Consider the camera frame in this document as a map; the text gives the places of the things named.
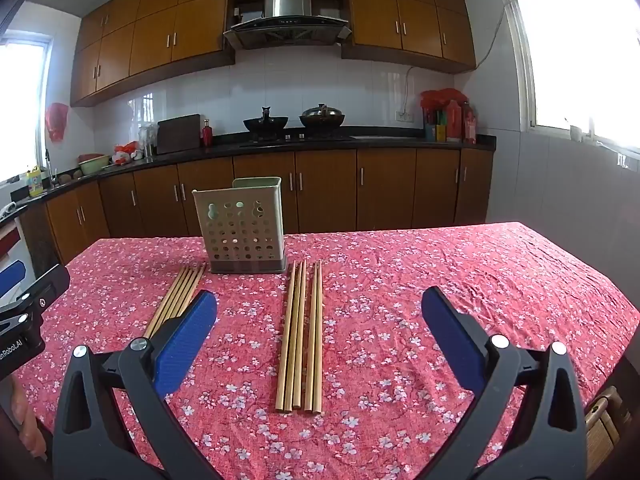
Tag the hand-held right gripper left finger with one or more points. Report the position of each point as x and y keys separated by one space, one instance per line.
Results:
x=185 y=345

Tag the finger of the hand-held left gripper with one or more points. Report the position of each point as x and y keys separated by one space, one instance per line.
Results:
x=11 y=280

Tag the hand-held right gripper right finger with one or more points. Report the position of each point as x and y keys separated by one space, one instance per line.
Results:
x=452 y=340

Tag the perforated green chopstick holder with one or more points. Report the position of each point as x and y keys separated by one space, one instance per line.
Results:
x=235 y=230

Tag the person's left hand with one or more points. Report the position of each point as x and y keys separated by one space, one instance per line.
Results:
x=27 y=420

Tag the red floral tablecloth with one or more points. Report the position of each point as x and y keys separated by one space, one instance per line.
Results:
x=380 y=310

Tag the yellow detergent bottle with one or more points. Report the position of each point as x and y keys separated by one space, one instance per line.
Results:
x=35 y=182

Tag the metal faucet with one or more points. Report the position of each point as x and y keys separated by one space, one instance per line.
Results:
x=49 y=165

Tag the green basin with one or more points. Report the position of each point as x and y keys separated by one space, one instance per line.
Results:
x=94 y=165

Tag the hanging red plastic bag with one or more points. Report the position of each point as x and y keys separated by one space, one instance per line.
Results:
x=56 y=122

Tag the wooden lower kitchen cabinets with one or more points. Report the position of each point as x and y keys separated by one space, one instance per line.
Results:
x=385 y=185

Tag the red white plastic bag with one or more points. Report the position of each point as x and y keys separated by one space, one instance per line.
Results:
x=125 y=154

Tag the small kitchen window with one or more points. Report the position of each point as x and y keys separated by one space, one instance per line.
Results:
x=20 y=110

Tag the black kitchen countertop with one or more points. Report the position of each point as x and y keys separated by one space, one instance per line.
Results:
x=400 y=140

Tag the dark cutting board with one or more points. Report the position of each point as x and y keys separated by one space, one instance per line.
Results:
x=177 y=135

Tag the colourful seasoning box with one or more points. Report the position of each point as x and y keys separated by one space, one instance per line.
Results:
x=440 y=130

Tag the small red bottle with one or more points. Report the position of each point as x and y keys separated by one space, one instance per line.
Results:
x=207 y=135

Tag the black open wok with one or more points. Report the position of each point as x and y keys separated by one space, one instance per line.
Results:
x=265 y=124

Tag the black gas stove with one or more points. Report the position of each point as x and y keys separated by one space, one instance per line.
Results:
x=300 y=138

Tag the white cup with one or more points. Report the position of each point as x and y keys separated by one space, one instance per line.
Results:
x=576 y=134

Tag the crumpled red plastic bag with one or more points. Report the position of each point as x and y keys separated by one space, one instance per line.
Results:
x=442 y=96

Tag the black wok with lid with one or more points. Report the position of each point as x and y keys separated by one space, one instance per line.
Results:
x=322 y=117

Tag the large bright window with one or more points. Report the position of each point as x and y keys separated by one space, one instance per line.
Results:
x=575 y=60

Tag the steel range hood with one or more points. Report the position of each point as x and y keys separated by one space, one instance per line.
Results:
x=285 y=25

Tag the white wall socket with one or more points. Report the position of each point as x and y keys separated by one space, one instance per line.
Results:
x=405 y=115

